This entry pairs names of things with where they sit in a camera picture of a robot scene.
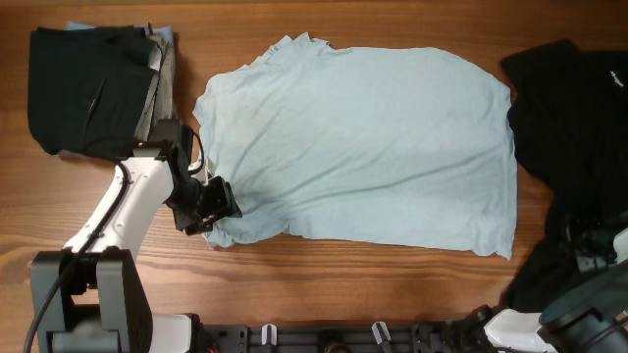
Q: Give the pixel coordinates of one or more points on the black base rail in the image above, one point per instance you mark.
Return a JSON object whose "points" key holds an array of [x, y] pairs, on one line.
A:
{"points": [[426, 337]]}

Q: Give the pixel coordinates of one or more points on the folded black garment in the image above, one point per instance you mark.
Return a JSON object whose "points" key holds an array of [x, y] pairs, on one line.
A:
{"points": [[87, 89]]}

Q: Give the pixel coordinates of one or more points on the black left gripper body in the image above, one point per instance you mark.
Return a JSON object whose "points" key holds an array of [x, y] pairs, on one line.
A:
{"points": [[202, 204]]}

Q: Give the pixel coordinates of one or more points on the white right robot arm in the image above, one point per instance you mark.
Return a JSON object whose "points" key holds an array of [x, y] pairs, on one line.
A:
{"points": [[591, 317]]}

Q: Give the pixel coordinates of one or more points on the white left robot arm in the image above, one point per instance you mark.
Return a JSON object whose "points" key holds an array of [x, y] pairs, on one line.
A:
{"points": [[88, 297]]}

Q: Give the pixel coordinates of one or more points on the light blue t-shirt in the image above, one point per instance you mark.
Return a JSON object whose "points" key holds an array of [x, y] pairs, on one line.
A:
{"points": [[394, 146]]}

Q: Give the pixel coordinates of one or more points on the black clothes pile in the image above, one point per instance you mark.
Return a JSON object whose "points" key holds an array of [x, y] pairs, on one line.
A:
{"points": [[569, 121]]}

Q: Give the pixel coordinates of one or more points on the folded grey garment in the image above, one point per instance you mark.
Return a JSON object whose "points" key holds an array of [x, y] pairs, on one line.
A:
{"points": [[159, 103]]}

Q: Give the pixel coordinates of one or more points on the folded light blue garment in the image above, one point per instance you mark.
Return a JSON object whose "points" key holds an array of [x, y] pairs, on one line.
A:
{"points": [[165, 31]]}

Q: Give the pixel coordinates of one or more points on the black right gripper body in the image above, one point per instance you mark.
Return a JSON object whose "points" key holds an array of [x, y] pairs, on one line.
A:
{"points": [[589, 243]]}

